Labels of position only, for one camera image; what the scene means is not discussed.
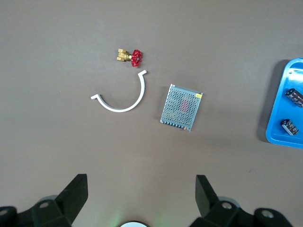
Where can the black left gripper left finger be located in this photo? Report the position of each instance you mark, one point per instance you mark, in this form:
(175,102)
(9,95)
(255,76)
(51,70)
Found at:
(68,201)

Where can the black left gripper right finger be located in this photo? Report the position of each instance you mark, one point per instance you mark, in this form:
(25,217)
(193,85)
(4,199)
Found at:
(208,201)

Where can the black electrolytic capacitor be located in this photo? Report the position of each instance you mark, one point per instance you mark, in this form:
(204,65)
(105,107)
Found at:
(290,127)
(294,97)

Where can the blue plastic tray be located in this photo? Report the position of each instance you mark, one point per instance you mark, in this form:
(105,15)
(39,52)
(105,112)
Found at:
(277,113)

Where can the metal mesh power supply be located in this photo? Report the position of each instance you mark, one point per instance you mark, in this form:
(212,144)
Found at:
(182,107)

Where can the white curved plastic clip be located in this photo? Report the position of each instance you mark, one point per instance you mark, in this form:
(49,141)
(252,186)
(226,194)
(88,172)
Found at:
(142,89)

